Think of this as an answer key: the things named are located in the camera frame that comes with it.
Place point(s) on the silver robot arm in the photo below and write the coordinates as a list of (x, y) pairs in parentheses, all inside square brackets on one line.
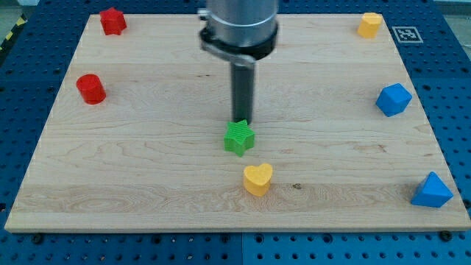
[(242, 23)]

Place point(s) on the wooden board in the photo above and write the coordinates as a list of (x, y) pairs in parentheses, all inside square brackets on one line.
[(150, 158)]

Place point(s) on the red cylinder block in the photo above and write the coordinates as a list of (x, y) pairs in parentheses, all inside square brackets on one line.
[(91, 89)]

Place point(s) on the red star block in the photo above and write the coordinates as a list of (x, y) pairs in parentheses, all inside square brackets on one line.
[(113, 21)]

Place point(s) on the yellow heart block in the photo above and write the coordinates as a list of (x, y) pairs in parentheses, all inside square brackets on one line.
[(257, 179)]

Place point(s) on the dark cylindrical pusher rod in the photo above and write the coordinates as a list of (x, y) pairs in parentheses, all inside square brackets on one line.
[(242, 92)]

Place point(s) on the blue triangle block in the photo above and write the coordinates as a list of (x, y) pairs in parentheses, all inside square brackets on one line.
[(431, 192)]

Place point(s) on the yellow hexagon block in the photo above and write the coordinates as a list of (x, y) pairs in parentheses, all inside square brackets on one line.
[(369, 25)]

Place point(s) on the green star block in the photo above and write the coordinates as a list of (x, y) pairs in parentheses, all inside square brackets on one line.
[(239, 137)]

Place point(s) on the blue cube block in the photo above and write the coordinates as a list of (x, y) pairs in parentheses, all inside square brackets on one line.
[(393, 99)]

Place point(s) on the white fiducial marker tag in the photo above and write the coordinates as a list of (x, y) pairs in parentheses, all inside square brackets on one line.
[(407, 34)]

